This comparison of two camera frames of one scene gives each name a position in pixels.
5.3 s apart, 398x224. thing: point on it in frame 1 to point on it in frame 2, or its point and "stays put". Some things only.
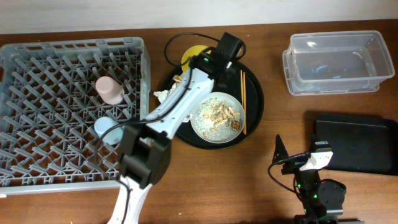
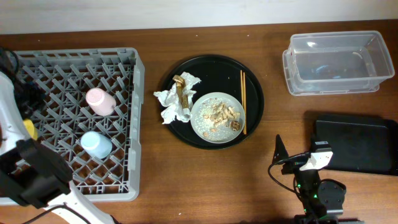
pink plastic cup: x=111 y=92 to x=101 y=102
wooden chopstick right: x=245 y=121 stays put
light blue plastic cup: x=112 y=137 to x=96 y=144
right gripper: x=280 y=152 stays put
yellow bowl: x=191 y=51 to x=31 y=129
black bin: x=359 y=143 stays put
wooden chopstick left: x=242 y=99 stays put
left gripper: x=233 y=71 to x=38 y=96
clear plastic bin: x=336 y=61 stays put
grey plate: x=219 y=119 stays put
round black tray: x=231 y=83 stays put
